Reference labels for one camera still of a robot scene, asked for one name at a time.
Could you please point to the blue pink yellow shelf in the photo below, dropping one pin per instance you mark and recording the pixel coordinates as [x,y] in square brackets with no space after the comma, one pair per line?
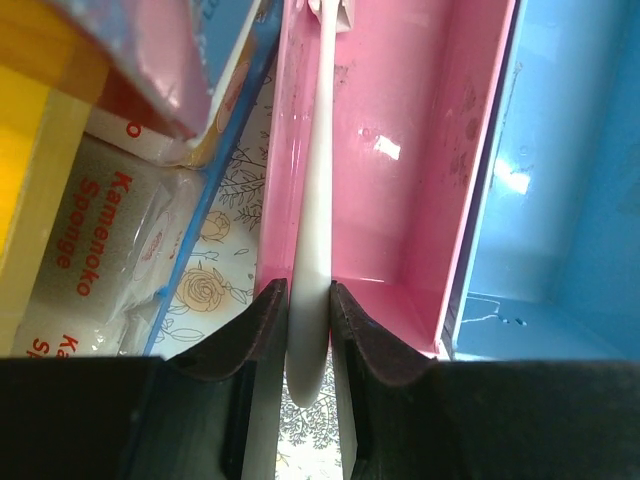
[42,127]

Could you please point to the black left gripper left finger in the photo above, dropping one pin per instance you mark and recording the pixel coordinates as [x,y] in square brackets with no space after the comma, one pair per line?
[211,412]

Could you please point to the pink soap package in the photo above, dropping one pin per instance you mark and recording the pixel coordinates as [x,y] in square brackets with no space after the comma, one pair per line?
[161,63]

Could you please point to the teal drawer box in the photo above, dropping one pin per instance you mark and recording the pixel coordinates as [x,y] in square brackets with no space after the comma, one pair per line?
[550,261]

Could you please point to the white sponge pack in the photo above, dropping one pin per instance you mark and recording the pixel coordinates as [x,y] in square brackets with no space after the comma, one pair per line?
[117,232]
[46,331]

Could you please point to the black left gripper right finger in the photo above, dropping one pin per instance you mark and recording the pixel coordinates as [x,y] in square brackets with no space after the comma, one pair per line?
[403,415]

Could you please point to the pink drawer box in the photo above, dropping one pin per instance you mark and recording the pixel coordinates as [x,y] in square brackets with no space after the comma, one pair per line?
[415,82]

